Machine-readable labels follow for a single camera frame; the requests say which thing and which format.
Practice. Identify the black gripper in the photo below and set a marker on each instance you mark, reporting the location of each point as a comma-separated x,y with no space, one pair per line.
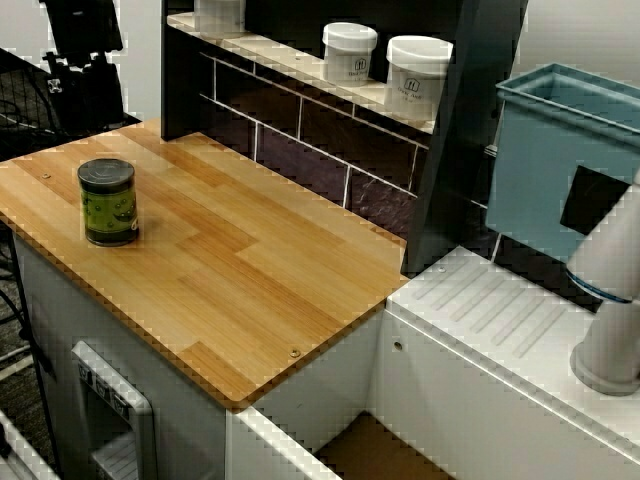
82,25

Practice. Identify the green pea can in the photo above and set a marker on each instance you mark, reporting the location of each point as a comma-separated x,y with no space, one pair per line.
107,210

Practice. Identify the black hutch side panel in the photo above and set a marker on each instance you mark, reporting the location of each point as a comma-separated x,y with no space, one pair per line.
470,150
177,75

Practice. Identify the white lidded jar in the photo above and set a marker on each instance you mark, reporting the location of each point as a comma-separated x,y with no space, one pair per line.
350,55
417,75
220,17

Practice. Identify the cream hutch shelf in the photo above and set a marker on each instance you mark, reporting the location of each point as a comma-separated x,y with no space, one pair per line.
280,52

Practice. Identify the white play kitchen cabinet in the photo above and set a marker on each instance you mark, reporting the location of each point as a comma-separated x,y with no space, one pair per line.
50,310

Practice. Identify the silver aluminium extrusion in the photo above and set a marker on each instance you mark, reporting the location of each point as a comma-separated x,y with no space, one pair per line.
12,450

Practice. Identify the teal plastic bin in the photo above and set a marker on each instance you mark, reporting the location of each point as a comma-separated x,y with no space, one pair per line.
530,175

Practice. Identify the white toy sink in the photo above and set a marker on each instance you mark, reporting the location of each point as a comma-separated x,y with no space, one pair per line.
450,360

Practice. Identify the grey toy faucet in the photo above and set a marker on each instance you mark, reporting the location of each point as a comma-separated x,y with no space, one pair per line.
610,320

